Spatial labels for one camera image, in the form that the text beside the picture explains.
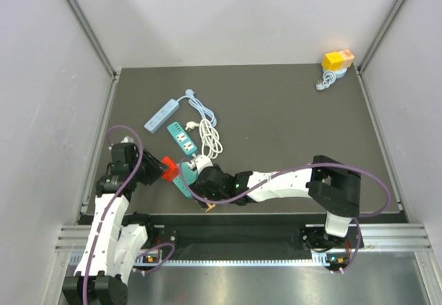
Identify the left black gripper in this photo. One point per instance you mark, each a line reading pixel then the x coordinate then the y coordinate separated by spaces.
pixel 156 168

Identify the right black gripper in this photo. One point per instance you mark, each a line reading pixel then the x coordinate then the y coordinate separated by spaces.
pixel 202 190

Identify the teal triangular power strip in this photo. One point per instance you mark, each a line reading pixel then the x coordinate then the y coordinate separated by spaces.
pixel 189 175

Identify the orange plug adapter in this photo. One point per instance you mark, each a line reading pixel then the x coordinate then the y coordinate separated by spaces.
pixel 209 207

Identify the red plug adapter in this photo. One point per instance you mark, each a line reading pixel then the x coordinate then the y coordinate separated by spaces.
pixel 172 171

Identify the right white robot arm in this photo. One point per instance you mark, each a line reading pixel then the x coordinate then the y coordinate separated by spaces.
pixel 327 182

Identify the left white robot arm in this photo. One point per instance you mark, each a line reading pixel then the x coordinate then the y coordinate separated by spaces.
pixel 115 238

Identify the yellow cube socket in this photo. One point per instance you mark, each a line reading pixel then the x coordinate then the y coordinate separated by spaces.
pixel 332 61

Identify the orange cube socket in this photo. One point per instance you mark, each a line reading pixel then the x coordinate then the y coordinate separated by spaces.
pixel 348 58

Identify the teal rectangular power strip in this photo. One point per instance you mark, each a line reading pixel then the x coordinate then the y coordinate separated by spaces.
pixel 182 139

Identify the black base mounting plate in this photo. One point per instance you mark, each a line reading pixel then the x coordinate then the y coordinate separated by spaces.
pixel 292 236

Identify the light blue power strip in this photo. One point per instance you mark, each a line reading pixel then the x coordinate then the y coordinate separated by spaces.
pixel 162 115

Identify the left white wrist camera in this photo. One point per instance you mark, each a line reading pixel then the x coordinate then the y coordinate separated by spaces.
pixel 127 139

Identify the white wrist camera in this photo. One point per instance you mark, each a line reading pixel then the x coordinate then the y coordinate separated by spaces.
pixel 127 139
pixel 199 163

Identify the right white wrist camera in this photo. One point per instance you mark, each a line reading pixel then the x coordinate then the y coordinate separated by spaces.
pixel 199 163

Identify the grey slotted cable duct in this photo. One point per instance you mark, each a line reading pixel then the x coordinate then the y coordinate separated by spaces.
pixel 153 259

